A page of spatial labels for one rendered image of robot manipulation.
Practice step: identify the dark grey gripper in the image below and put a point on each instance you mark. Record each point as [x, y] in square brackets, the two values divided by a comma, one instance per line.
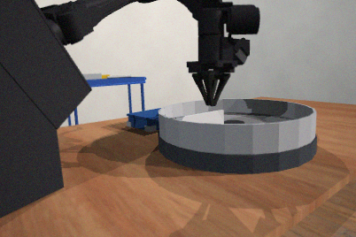
[209, 48]

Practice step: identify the grey round turntable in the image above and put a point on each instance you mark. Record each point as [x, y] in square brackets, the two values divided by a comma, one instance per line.
[242, 136]

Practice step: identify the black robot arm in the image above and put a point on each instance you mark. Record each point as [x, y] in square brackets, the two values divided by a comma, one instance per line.
[77, 19]

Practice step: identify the blue open box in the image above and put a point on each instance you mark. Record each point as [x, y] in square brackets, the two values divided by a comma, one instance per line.
[144, 118]

